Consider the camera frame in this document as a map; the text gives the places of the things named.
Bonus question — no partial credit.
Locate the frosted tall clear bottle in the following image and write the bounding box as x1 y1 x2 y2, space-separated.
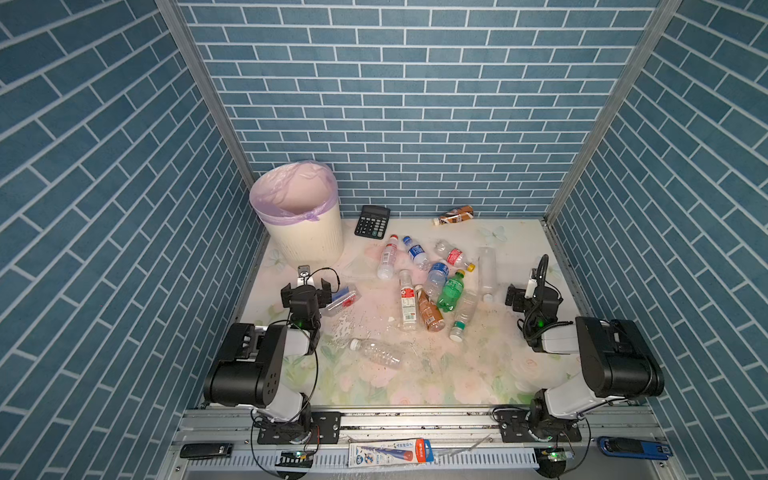
478 247 499 303

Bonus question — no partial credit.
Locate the brown Nescafe coffee bottle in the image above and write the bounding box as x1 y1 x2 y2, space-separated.
433 205 474 226

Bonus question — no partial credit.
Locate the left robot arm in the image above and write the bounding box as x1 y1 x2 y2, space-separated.
203 279 332 429

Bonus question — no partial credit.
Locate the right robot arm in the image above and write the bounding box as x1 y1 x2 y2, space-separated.
505 280 665 440

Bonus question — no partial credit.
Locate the white bin with pink liner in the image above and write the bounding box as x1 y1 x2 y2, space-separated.
249 160 344 267

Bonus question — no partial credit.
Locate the flat bottle blue red label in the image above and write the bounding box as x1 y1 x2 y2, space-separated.
320 284 360 317

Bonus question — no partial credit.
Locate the clear bottle with green cap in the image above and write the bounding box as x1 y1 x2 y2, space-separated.
449 290 479 343

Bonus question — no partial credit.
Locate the white bottle with red cap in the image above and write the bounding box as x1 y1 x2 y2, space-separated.
377 234 399 280

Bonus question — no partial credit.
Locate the green soda bottle yellow cap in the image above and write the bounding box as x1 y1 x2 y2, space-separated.
437 270 466 312

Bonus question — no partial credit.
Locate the crushed clear bottle white cap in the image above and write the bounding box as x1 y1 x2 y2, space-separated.
349 338 406 369

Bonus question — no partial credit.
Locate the clear bottle red white label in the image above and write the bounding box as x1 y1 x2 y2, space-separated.
398 269 418 331

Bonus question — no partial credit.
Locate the clear bottle red label yellow cap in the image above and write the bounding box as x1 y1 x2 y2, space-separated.
434 240 476 272

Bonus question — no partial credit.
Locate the black desk calculator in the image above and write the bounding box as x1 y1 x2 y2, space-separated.
354 205 391 240

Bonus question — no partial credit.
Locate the brown tea bottle white cap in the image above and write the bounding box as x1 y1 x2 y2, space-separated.
415 285 445 332

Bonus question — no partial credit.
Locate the Pocari Sweat clear bottle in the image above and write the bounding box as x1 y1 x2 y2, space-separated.
423 261 450 303

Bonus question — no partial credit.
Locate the clear bottle blue label blue cap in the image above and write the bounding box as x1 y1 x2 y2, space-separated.
403 236 431 271

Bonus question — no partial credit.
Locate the white red blue tube package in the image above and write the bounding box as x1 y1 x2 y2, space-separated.
348 438 435 468

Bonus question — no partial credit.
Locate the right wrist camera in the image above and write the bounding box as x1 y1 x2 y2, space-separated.
525 269 538 299

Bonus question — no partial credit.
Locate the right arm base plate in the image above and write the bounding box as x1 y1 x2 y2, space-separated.
490 406 582 443

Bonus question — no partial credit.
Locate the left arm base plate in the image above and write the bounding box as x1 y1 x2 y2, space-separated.
256 411 342 445

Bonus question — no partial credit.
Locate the blue black device on rail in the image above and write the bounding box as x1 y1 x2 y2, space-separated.
596 436 673 461

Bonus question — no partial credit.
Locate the white slotted cable duct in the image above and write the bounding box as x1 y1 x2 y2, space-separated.
187 447 539 473

